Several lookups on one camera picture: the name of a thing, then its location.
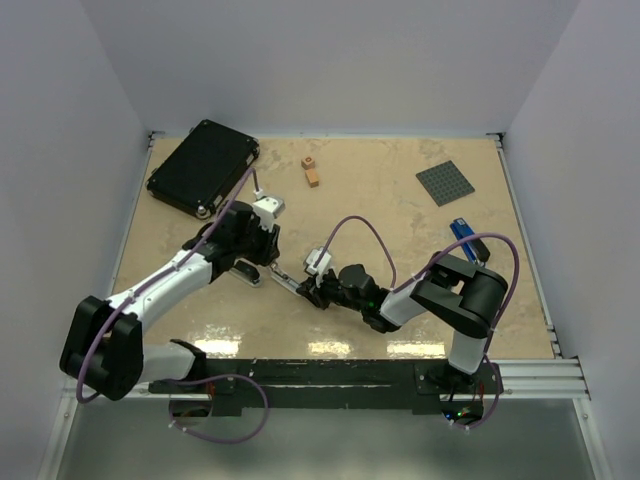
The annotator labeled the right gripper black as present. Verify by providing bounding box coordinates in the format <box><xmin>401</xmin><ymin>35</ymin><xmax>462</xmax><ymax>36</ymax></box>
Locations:
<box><xmin>296</xmin><ymin>267</ymin><xmax>366</xmax><ymax>313</ymax></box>

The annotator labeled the grey metal stapler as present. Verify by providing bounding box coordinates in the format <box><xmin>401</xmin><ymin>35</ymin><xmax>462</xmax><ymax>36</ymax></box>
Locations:
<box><xmin>229</xmin><ymin>260</ymin><xmax>262</xmax><ymax>288</ymax></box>

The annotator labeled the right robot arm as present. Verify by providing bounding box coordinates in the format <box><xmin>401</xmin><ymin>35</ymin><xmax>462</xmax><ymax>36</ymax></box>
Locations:
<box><xmin>296</xmin><ymin>254</ymin><xmax>508</xmax><ymax>393</ymax></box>

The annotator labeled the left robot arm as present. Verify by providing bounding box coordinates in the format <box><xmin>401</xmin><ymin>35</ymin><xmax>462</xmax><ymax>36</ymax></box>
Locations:
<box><xmin>59</xmin><ymin>196</ymin><xmax>285</xmax><ymax>401</ymax></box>

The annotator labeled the blue stapler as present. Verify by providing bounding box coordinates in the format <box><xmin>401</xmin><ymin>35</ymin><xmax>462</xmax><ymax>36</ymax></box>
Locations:
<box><xmin>449</xmin><ymin>218</ymin><xmax>490</xmax><ymax>266</ymax></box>

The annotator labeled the black hard case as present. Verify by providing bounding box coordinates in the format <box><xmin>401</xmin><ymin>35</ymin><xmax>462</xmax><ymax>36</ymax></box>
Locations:
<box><xmin>146</xmin><ymin>119</ymin><xmax>260</xmax><ymax>220</ymax></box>

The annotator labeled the plain wooden block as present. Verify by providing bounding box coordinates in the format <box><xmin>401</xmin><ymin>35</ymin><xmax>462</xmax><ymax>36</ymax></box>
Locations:
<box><xmin>305</xmin><ymin>169</ymin><xmax>320</xmax><ymax>188</ymax></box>

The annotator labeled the wooden cube with circle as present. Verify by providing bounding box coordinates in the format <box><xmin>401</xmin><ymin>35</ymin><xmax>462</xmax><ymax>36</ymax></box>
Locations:
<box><xmin>301</xmin><ymin>157</ymin><xmax>316</xmax><ymax>170</ymax></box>

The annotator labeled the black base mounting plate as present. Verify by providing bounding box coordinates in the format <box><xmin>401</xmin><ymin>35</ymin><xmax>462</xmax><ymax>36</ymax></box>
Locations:
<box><xmin>149</xmin><ymin>359</ymin><xmax>504</xmax><ymax>419</ymax></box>

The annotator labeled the grey studded baseplate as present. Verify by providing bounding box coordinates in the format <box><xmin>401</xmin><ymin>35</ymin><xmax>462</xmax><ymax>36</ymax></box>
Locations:
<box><xmin>415</xmin><ymin>160</ymin><xmax>475</xmax><ymax>207</ymax></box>

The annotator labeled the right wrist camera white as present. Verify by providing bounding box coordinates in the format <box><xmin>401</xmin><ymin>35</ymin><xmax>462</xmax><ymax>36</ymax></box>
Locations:
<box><xmin>303</xmin><ymin>247</ymin><xmax>332</xmax><ymax>277</ymax></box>

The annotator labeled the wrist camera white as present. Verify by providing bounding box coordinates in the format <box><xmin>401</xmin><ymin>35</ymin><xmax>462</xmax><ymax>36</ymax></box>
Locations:
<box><xmin>303</xmin><ymin>247</ymin><xmax>332</xmax><ymax>277</ymax></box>
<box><xmin>251</xmin><ymin>189</ymin><xmax>286</xmax><ymax>232</ymax></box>

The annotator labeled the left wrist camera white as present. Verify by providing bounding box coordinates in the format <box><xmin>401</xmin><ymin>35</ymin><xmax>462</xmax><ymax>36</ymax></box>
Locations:
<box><xmin>251</xmin><ymin>189</ymin><xmax>286</xmax><ymax>232</ymax></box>

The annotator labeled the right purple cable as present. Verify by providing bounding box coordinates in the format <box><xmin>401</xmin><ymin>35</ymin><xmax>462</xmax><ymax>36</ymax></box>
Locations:
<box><xmin>322</xmin><ymin>215</ymin><xmax>521</xmax><ymax>431</ymax></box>

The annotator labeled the aluminium frame rail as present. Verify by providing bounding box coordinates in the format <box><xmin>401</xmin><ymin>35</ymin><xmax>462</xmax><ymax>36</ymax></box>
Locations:
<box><xmin>62</xmin><ymin>355</ymin><xmax>592</xmax><ymax>401</ymax></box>

